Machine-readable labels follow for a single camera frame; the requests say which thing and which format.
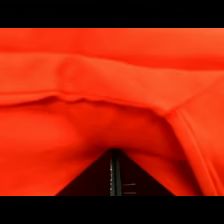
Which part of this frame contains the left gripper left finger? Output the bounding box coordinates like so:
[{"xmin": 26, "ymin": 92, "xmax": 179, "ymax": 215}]
[{"xmin": 55, "ymin": 148, "xmax": 114, "ymax": 197}]

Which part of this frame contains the red T-shirt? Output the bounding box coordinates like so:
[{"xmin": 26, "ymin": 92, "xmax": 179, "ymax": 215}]
[{"xmin": 0, "ymin": 27, "xmax": 224, "ymax": 197}]

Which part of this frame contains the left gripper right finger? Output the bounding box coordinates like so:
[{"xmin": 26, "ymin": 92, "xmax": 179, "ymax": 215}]
[{"xmin": 112, "ymin": 148, "xmax": 176, "ymax": 197}]

